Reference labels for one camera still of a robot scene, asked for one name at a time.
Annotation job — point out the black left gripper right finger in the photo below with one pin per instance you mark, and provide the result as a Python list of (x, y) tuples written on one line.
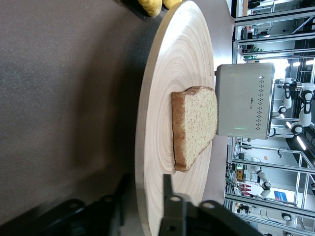
[(177, 216)]

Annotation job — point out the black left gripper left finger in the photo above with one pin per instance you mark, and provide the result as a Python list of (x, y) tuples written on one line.
[(108, 211)]

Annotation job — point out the brown toast slice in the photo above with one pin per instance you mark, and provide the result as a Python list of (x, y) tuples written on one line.
[(197, 123)]

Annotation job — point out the round wooden plate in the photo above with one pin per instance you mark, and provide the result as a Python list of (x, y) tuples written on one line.
[(160, 98)]

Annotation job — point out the blue sign board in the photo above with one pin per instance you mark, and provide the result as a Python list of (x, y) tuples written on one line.
[(280, 195)]

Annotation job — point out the cream and chrome toaster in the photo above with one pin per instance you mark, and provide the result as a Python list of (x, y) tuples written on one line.
[(243, 100)]

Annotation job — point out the aluminium cell frame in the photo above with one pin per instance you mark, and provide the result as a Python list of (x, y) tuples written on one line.
[(270, 39)]

